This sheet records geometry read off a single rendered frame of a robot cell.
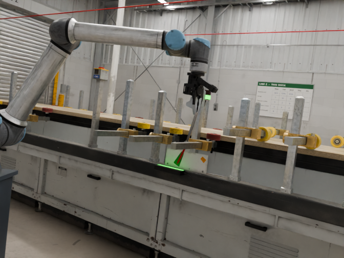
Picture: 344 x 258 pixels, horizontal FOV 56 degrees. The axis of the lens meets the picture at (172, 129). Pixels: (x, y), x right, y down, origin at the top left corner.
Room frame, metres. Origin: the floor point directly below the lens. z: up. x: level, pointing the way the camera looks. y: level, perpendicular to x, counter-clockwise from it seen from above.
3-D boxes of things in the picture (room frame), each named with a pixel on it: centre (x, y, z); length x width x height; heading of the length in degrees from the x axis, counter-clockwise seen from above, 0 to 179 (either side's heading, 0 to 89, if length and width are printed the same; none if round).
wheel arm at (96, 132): (1.92, 0.29, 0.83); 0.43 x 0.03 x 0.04; 147
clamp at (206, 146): (1.71, -0.15, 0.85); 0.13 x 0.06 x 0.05; 57
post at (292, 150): (1.45, -0.55, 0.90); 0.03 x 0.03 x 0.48; 57
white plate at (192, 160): (1.72, -0.09, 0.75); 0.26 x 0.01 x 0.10; 57
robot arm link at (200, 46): (1.65, -0.09, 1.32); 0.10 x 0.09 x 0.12; 87
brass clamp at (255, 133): (1.58, -0.36, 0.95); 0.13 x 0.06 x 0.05; 57
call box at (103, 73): (2.13, 0.51, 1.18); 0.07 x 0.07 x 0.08; 57
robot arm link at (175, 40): (1.55, 0.32, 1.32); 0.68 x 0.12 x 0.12; 87
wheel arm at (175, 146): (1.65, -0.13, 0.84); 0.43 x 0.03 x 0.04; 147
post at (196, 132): (1.72, -0.13, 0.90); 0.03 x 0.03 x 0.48; 57
